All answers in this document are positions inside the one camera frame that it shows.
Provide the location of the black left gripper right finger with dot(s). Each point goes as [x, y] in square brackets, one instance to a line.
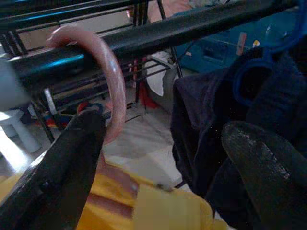
[268, 179]

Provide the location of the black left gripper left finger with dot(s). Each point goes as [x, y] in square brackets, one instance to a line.
[60, 172]

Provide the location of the yellow shirt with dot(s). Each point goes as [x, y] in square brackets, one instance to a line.
[168, 210]

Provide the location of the blue plastic hanger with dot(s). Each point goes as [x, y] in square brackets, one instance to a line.
[268, 55]

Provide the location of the pale blue child chair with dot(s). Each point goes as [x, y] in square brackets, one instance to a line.
[21, 134]

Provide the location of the navy blue garment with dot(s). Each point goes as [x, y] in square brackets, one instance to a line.
[204, 119]

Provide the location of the white plastic bag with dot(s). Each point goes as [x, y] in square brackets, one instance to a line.
[156, 76]

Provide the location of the blue suitcase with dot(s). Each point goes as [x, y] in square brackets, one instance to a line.
[216, 52]

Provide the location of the pink clothes peg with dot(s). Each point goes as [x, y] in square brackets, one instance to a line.
[241, 44]

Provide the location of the black metal drying rack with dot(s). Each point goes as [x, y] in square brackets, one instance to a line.
[168, 33]

